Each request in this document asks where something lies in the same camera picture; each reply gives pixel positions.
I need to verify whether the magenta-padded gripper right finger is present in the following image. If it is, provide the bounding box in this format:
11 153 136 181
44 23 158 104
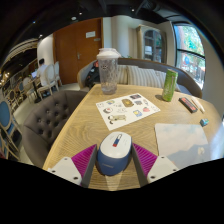
130 142 181 188

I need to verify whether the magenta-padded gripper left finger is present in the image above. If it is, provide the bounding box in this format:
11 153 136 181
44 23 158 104
46 143 98 188

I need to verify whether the blue and white computer mouse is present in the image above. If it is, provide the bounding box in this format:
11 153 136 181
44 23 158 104
95 131 133 177

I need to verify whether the floral print mouse pad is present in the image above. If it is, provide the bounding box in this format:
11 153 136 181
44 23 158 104
154 122 214 169

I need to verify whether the grey tufted armchair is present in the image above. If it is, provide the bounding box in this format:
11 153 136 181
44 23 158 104
21 89 88 169

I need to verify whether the small teal pack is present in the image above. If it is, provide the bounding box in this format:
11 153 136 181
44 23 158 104
199 117 210 128

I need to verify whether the white sticker sheet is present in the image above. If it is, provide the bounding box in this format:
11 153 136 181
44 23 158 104
95 92 161 131

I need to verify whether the black and orange flat box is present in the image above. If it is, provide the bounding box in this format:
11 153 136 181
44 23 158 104
178 96 199 114

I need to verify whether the green drink can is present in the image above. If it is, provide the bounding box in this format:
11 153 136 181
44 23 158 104
161 68 179 103

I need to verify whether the striped cushion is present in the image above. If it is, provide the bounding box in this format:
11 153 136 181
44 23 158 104
153 70 168 90
117 64 130 85
127 65 158 89

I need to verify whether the white chairs group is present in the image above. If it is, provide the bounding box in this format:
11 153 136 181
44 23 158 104
23 61 63 101

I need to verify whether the grey curved sofa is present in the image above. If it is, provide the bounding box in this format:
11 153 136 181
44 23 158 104
76 57 203 99

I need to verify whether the black backpack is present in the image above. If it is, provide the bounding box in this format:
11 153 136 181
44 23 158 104
84 61 101 88

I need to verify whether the person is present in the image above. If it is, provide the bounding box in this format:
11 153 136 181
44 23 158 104
35 58 49 88

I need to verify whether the clear white-lidded shaker bottle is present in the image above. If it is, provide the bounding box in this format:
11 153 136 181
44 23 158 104
96 47 122 96

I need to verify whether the brown wooden door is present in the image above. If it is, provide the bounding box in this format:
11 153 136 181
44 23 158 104
53 18 104 85

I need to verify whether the black framed window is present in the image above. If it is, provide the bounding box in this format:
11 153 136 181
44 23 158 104
173 23 206 90

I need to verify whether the arched glass door cabinet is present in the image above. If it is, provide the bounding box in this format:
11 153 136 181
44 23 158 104
135 25 168 64

